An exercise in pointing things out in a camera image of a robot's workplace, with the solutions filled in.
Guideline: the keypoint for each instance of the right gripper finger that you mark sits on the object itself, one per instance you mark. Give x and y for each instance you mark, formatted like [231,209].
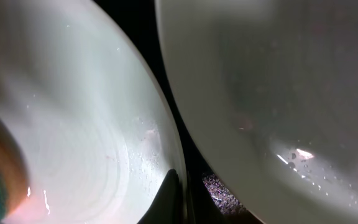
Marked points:
[167,206]

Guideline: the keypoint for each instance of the light blue plate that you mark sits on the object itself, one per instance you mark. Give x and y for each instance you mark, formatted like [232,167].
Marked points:
[83,112]
[268,91]

